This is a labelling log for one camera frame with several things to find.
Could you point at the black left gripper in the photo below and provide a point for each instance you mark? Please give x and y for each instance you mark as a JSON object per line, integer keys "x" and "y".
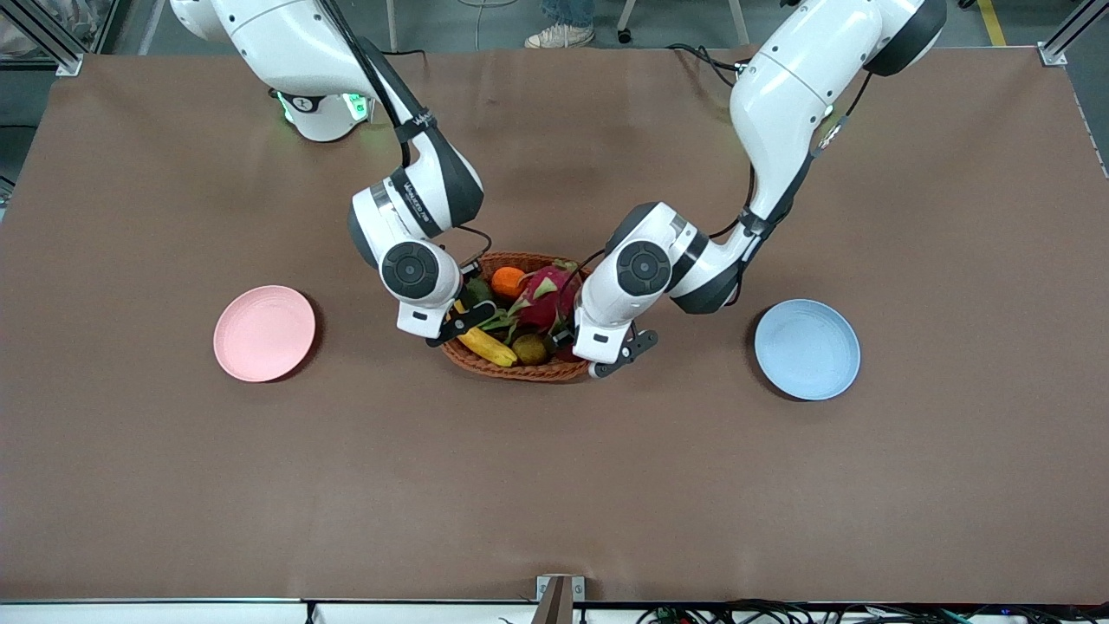
{"x": 565, "y": 341}

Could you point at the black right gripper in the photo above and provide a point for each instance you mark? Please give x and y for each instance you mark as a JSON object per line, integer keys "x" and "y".
{"x": 463, "y": 297}

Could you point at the red apple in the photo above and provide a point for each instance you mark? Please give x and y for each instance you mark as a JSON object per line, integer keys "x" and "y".
{"x": 565, "y": 354}

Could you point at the yellow banana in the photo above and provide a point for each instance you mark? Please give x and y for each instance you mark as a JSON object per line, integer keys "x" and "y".
{"x": 489, "y": 347}

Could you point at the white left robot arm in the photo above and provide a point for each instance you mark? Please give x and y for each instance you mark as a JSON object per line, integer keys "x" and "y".
{"x": 780, "y": 95}

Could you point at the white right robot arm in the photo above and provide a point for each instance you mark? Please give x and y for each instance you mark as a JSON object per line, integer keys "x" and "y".
{"x": 286, "y": 35}

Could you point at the green avocado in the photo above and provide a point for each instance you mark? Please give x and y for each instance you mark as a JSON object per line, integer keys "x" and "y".
{"x": 481, "y": 291}

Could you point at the brown kiwi fruit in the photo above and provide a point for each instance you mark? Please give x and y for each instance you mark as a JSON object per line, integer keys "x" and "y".
{"x": 530, "y": 348}

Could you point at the orange fruit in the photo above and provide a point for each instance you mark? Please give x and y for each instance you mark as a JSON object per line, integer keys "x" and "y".
{"x": 508, "y": 282}

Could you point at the pink dragon fruit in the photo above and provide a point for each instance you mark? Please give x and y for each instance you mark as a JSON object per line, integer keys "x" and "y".
{"x": 541, "y": 299}

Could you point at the brown wicker basket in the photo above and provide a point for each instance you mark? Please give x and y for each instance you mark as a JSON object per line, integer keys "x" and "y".
{"x": 520, "y": 373}

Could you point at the brown table cover sheet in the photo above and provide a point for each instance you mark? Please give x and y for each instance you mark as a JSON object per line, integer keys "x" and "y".
{"x": 554, "y": 485}

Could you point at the pink plate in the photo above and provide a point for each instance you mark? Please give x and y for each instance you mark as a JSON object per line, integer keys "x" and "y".
{"x": 264, "y": 334}

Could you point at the light blue plate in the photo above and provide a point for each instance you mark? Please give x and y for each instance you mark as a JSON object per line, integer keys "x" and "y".
{"x": 807, "y": 349}

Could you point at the white sneaker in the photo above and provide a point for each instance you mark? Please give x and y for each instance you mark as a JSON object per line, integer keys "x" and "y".
{"x": 561, "y": 36}

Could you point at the blue jeans leg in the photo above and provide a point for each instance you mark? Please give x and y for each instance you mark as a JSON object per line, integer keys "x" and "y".
{"x": 567, "y": 10}

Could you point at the chair leg with caster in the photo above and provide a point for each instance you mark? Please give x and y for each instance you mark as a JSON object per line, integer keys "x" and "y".
{"x": 624, "y": 33}

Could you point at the aluminium frame post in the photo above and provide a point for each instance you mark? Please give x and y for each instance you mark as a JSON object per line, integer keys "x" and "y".
{"x": 1070, "y": 35}
{"x": 48, "y": 39}

